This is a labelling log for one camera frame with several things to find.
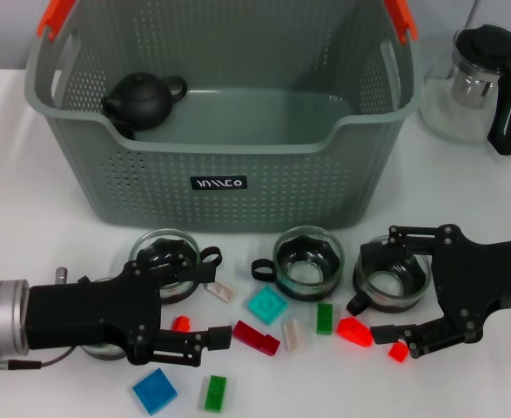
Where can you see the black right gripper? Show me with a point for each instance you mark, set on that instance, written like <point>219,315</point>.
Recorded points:
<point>477,278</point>

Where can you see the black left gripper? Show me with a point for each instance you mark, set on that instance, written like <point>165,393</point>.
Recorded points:
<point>89,309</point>

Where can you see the glass teacup with black holder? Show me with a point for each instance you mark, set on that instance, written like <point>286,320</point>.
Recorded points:
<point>307,278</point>
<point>144,250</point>
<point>390,287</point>
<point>102,352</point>

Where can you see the grey perforated storage basket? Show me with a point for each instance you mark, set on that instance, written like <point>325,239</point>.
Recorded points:
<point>281,196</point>

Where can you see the clear white toy brick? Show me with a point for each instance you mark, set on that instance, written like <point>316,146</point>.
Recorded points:
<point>292,335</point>
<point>221,291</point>

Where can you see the small red toy brick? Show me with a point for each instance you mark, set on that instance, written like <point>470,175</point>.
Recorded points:
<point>398,352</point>
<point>180,324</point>

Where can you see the red sloped toy brick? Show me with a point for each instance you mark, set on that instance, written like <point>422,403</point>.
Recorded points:
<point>354,332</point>

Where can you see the dark red toy brick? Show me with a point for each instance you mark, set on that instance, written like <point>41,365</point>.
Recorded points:
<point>255,337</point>

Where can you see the teal square toy brick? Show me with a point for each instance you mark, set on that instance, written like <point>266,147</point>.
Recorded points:
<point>267,305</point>

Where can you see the green toy brick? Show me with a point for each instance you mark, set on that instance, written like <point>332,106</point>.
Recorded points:
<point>324,318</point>
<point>215,393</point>

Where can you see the blue square toy brick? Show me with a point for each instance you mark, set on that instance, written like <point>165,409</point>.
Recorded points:
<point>155,391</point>

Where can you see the black clay teapot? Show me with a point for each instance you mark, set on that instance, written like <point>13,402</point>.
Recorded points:
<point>142,98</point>

